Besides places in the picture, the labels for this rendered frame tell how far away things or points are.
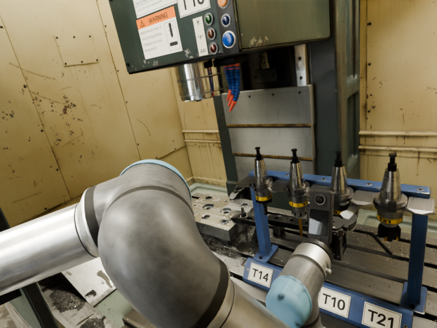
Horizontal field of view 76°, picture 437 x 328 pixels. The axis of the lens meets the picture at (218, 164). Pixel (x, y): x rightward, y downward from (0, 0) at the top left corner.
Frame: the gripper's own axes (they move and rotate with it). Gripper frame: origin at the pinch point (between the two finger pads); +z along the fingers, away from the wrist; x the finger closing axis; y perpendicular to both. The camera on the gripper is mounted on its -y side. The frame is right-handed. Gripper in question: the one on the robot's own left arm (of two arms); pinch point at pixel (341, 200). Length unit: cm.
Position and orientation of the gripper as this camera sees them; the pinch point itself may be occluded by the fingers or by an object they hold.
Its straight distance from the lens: 79.0
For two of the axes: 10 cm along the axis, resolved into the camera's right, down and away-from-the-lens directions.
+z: 5.9, -4.0, 7.0
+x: 7.8, 0.8, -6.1
